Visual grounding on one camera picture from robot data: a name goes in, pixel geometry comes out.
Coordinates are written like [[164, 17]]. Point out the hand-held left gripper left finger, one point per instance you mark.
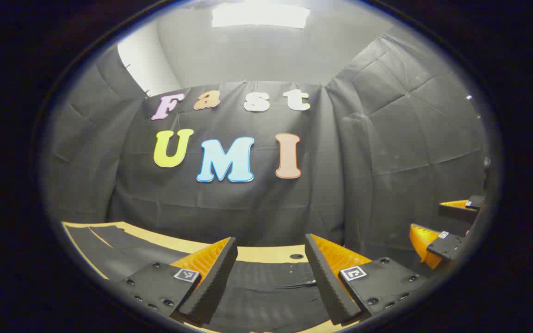
[[213, 282]]

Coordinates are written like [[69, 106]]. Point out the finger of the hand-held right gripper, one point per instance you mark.
[[444, 247], [456, 212]]

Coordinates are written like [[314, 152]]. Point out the dark grey jeans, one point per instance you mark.
[[266, 296]]

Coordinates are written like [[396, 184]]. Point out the white ceiling light panel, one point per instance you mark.
[[262, 16]]

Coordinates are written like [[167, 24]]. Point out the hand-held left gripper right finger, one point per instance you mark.
[[326, 282]]

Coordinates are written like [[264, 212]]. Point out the black backdrop cloth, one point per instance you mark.
[[248, 208]]

